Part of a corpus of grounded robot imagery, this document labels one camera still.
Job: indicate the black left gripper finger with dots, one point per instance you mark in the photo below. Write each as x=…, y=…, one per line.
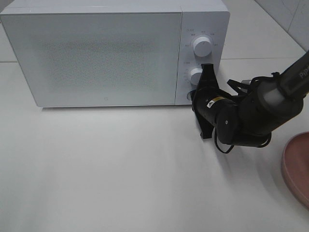
x=205, y=127

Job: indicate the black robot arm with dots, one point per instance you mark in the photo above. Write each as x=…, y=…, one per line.
x=260, y=106

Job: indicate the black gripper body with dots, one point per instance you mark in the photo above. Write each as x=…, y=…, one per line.
x=220, y=111

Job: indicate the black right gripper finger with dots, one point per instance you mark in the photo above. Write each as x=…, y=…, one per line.
x=208, y=81

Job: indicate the upper white power knob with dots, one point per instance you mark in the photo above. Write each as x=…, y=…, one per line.
x=202, y=46

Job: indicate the lower white timer knob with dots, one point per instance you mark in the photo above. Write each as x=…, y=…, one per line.
x=194, y=76

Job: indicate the white microwave oven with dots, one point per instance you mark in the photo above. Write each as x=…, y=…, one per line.
x=199, y=17

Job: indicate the pink round plate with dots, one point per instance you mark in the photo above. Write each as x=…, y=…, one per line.
x=295, y=167

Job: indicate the round white door button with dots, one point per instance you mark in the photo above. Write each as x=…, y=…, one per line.
x=188, y=95

